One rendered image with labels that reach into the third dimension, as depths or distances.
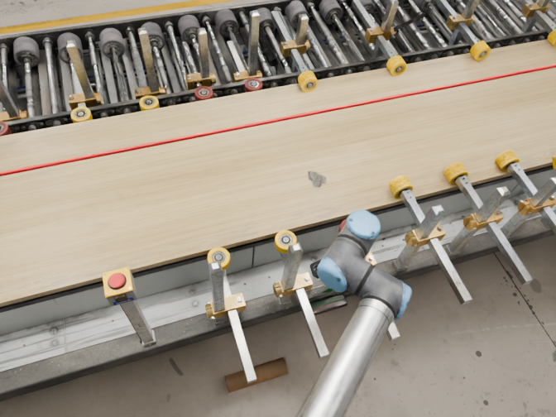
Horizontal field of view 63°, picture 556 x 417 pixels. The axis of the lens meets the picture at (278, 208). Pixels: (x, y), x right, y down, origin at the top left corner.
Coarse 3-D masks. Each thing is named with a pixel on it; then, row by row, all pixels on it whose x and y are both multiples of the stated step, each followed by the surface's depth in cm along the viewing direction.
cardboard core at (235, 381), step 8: (280, 360) 225; (256, 368) 222; (264, 368) 221; (272, 368) 222; (280, 368) 222; (224, 376) 219; (232, 376) 219; (240, 376) 219; (256, 376) 219; (264, 376) 220; (272, 376) 222; (232, 384) 217; (240, 384) 217; (248, 384) 219
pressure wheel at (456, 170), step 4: (452, 164) 182; (456, 164) 182; (460, 164) 182; (448, 168) 182; (452, 168) 182; (456, 168) 181; (460, 168) 181; (464, 168) 182; (444, 172) 184; (448, 172) 182; (452, 172) 181; (456, 172) 180; (460, 172) 180; (464, 172) 180; (448, 176) 183; (452, 176) 181; (456, 176) 181; (460, 176) 183; (448, 180) 183; (452, 180) 183; (452, 184) 185
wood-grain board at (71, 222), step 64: (448, 64) 226; (512, 64) 230; (64, 128) 186; (128, 128) 188; (192, 128) 191; (256, 128) 194; (320, 128) 197; (384, 128) 200; (448, 128) 203; (512, 128) 206; (0, 192) 168; (64, 192) 170; (128, 192) 172; (192, 192) 174; (256, 192) 177; (320, 192) 179; (384, 192) 181; (0, 256) 154; (64, 256) 156; (128, 256) 158; (192, 256) 162
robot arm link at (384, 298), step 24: (360, 288) 113; (384, 288) 111; (408, 288) 112; (360, 312) 107; (384, 312) 107; (360, 336) 102; (384, 336) 106; (336, 360) 98; (360, 360) 99; (336, 384) 94; (360, 384) 98; (312, 408) 91; (336, 408) 91
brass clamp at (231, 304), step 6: (240, 294) 161; (228, 300) 160; (234, 300) 160; (210, 306) 158; (228, 306) 158; (234, 306) 159; (240, 306) 159; (210, 312) 157; (216, 312) 157; (222, 312) 157; (210, 318) 158; (216, 318) 160
